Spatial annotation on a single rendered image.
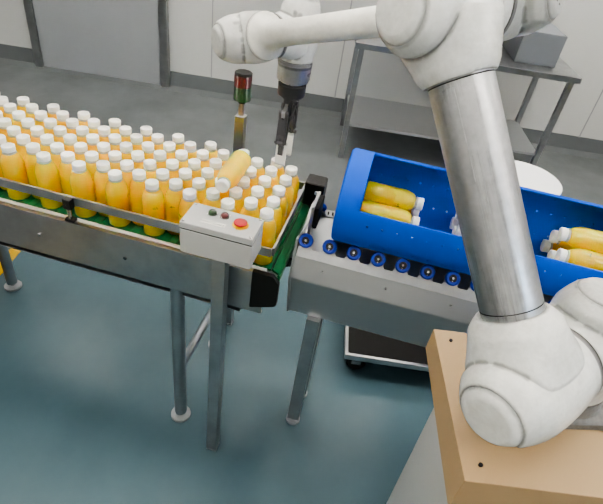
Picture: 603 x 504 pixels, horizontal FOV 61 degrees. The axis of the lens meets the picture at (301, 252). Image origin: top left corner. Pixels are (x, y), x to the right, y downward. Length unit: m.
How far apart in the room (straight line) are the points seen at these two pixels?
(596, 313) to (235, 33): 0.90
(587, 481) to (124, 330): 2.04
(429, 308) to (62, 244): 1.18
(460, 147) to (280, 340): 1.87
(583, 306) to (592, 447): 0.28
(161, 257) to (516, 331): 1.10
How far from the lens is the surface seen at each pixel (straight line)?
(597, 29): 5.14
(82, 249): 1.77
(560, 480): 1.06
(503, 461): 1.04
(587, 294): 1.01
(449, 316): 1.61
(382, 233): 1.44
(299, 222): 1.74
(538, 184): 2.09
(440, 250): 1.46
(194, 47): 4.96
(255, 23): 1.21
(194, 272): 1.60
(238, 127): 1.95
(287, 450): 2.19
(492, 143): 0.81
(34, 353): 2.58
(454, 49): 0.79
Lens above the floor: 1.89
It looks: 38 degrees down
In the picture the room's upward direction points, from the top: 9 degrees clockwise
